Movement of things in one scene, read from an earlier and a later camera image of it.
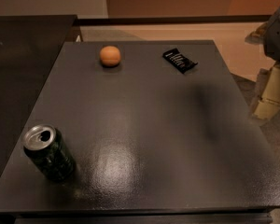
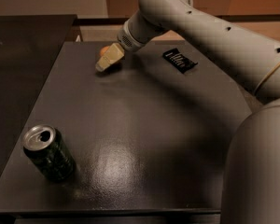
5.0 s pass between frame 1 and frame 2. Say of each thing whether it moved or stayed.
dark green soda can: stayed
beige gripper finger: moved
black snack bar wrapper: stayed
